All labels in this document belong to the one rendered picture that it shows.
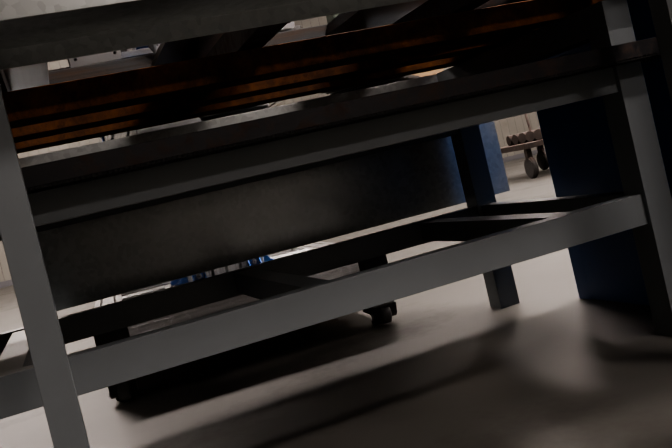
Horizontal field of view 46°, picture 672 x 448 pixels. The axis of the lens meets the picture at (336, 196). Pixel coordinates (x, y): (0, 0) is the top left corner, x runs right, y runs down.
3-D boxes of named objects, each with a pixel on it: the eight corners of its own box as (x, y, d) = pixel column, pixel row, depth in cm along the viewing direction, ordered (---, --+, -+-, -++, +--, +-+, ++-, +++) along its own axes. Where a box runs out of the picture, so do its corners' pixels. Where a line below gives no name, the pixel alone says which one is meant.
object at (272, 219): (510, 190, 235) (483, 74, 234) (55, 311, 192) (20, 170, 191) (503, 191, 238) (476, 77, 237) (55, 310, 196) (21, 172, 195)
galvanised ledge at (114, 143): (483, 74, 234) (481, 64, 234) (20, 170, 191) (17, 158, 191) (452, 86, 253) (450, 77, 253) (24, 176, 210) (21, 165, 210)
